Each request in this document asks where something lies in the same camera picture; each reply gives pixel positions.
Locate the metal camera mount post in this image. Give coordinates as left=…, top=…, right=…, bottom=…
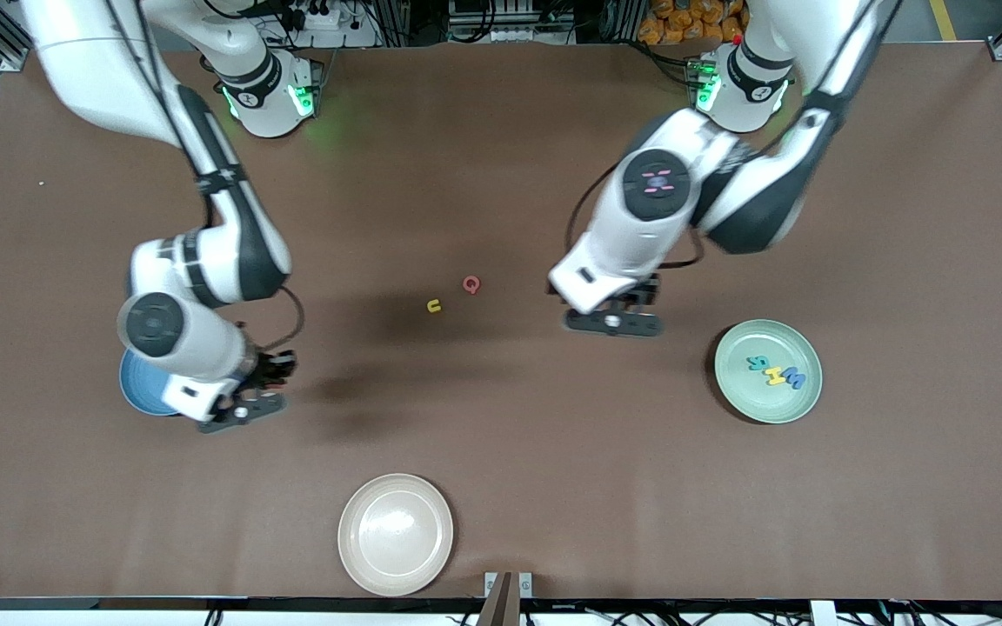
left=484, top=571, right=534, bottom=626

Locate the grey metal rack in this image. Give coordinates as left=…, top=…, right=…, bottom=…
left=447, top=0, right=576, bottom=44

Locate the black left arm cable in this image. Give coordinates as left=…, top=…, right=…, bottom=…
left=565, top=0, right=893, bottom=272

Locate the white power strip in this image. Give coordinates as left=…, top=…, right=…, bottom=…
left=279, top=0, right=347, bottom=32

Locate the orange bag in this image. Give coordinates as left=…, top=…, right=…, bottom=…
left=638, top=0, right=745, bottom=46

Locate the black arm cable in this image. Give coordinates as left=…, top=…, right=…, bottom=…
left=110, top=0, right=304, bottom=349
left=565, top=0, right=893, bottom=272

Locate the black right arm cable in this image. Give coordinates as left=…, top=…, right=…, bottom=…
left=110, top=0, right=304, bottom=349

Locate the beige plate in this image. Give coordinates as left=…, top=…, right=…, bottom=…
left=337, top=473, right=455, bottom=597

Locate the blue plate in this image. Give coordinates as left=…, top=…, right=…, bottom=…
left=119, top=348, right=184, bottom=417

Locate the green plate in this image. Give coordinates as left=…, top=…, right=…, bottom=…
left=714, top=319, right=824, bottom=425

